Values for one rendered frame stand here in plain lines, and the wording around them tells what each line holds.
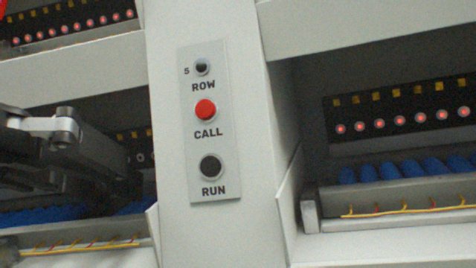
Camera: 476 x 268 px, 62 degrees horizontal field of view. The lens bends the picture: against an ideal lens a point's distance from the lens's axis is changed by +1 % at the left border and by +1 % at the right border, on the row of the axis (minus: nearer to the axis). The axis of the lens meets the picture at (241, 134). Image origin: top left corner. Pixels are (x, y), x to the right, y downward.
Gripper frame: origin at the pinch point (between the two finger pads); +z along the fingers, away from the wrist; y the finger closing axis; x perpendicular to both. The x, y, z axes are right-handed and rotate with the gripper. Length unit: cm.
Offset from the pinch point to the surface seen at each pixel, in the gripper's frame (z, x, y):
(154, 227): -5.9, 5.7, -8.6
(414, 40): 10.3, -15.3, -32.5
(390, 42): 10.3, -15.7, -30.0
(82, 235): -0.2, 4.9, 1.9
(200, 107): -7.7, -2.5, -13.0
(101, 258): -1.3, 7.2, -1.2
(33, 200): 9.4, -1.7, 16.9
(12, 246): -1.4, 5.4, 8.5
